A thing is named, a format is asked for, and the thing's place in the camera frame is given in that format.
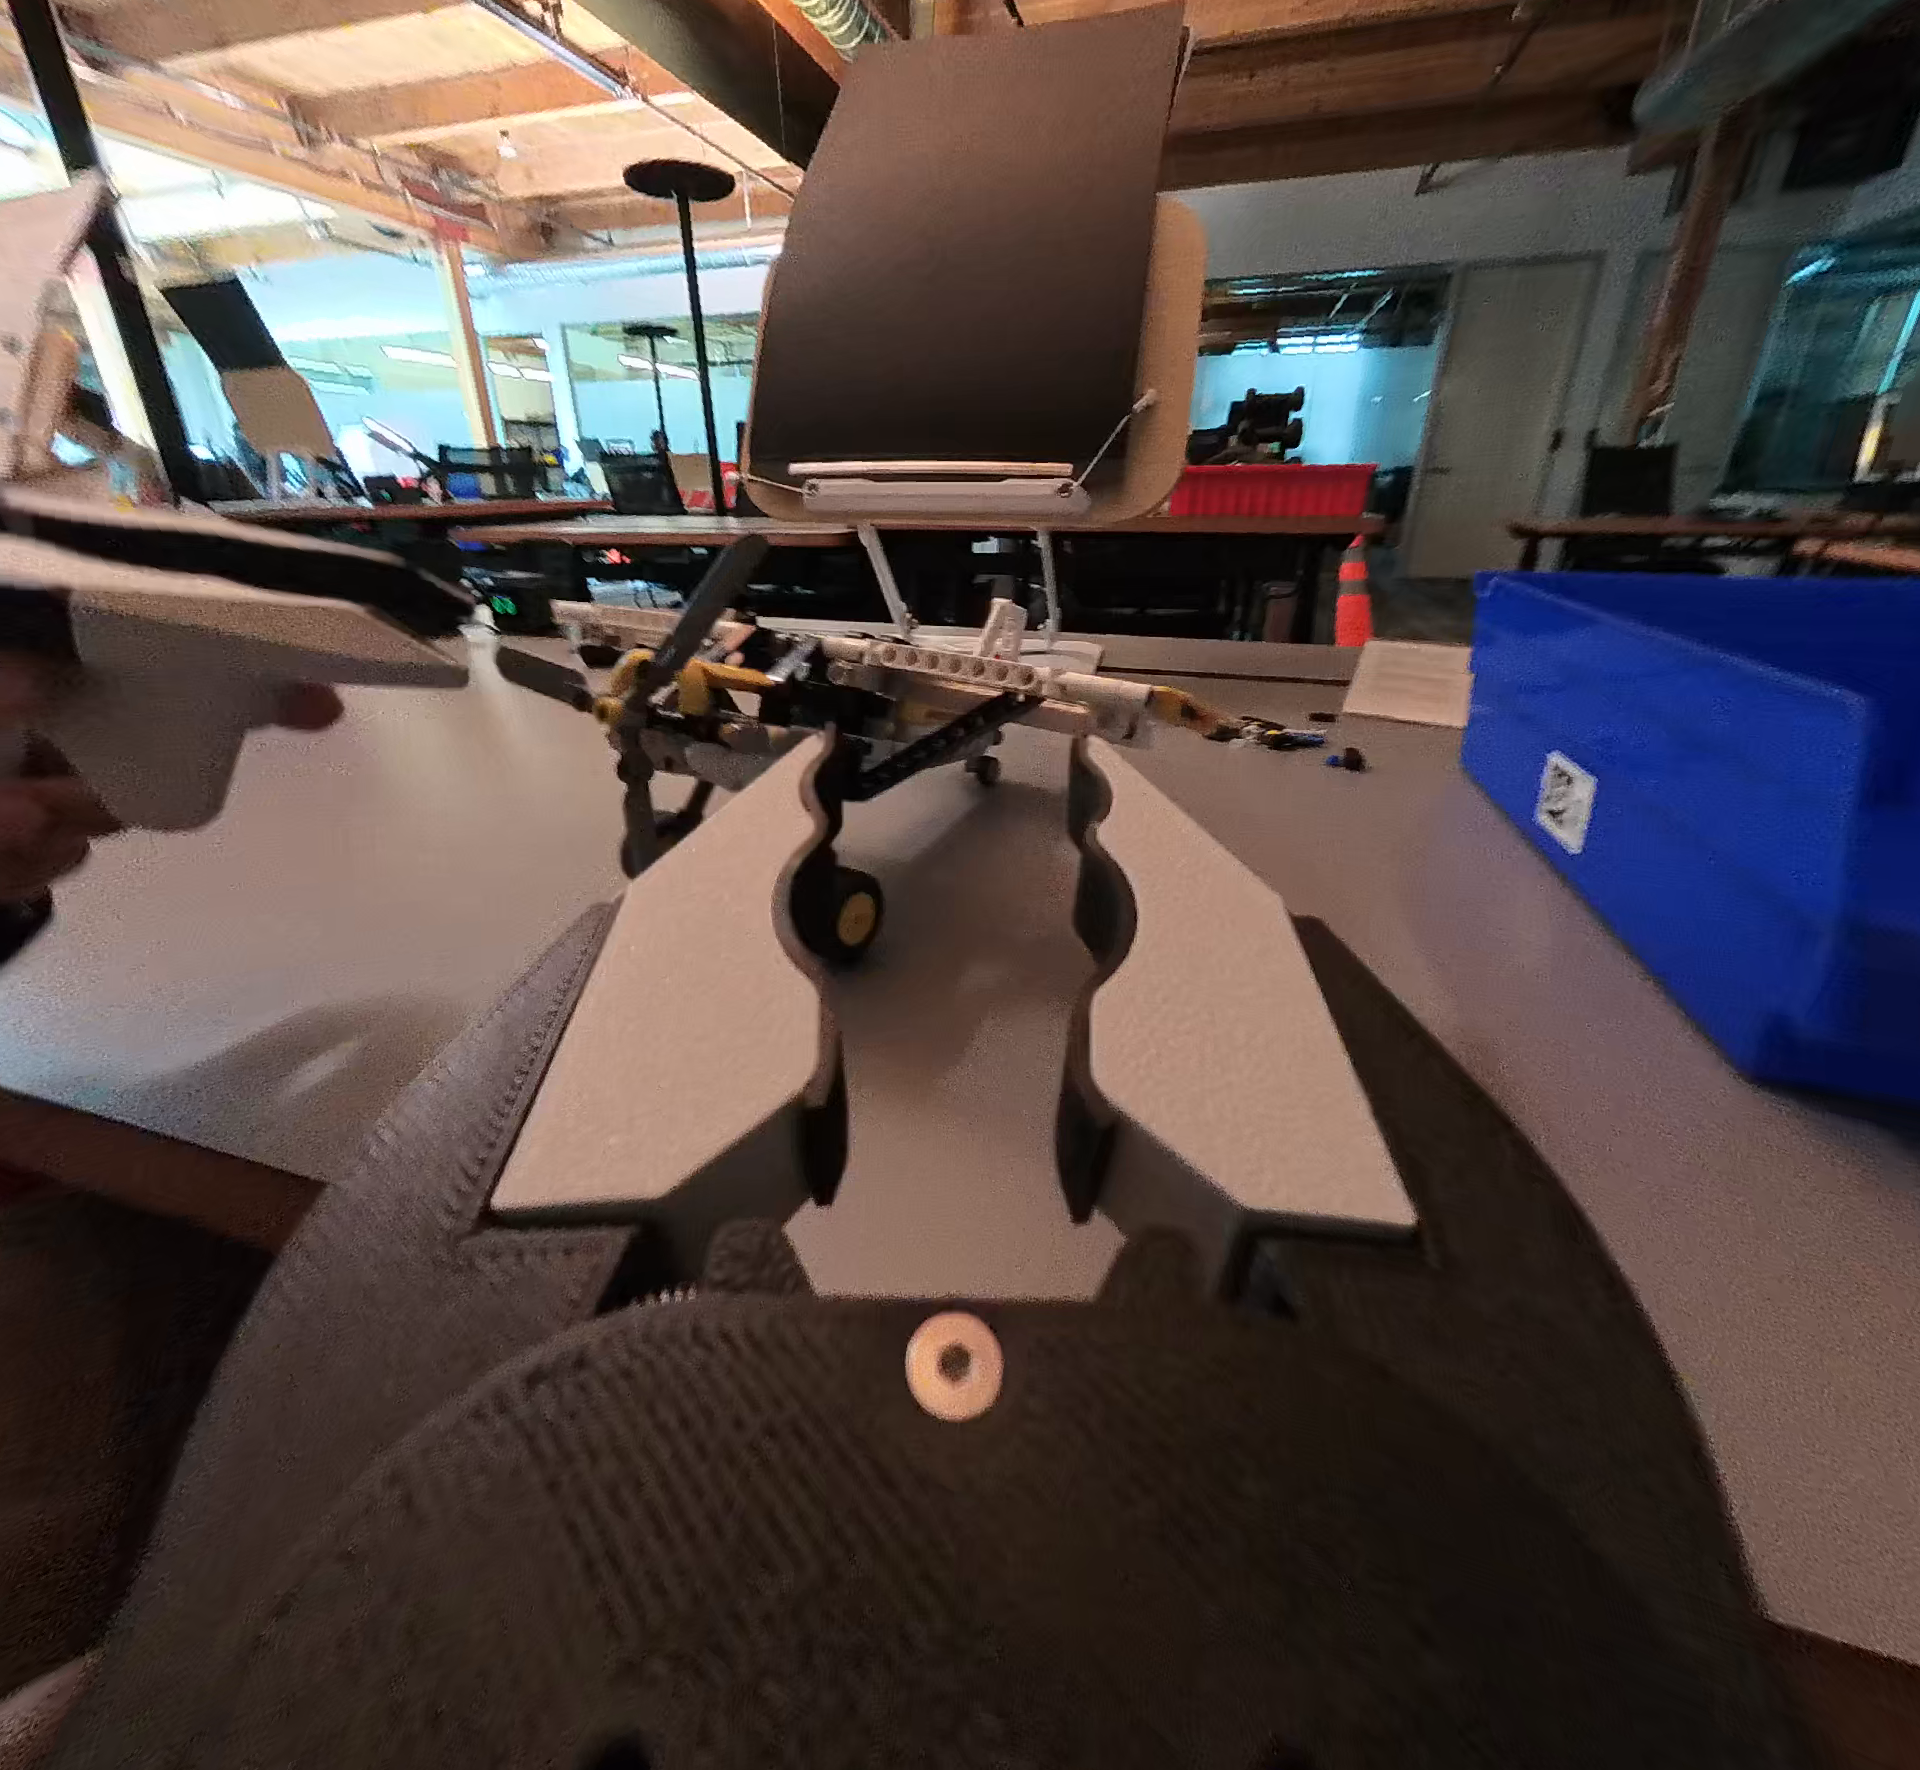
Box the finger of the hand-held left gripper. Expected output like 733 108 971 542
0 544 474 690
0 488 477 637

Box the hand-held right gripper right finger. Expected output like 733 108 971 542
1057 737 1423 1298

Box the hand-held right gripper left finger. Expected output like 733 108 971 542
489 727 853 1224

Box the yellow white lego airplane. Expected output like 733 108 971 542
495 531 1250 968

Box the cluster of small lego pieces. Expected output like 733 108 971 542
1229 711 1370 774

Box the brown cardboard sheet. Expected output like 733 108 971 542
0 171 122 473

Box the printed paper sheet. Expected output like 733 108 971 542
1340 639 1479 727

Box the black floor lamp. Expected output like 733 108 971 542
622 158 739 520
0 0 204 504
620 317 684 452

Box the blue plastic bin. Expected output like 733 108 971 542
1462 570 1920 1102

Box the red storage bin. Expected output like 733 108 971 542
1170 462 1380 520

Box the wooden office desk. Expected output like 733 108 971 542
1507 510 1920 578

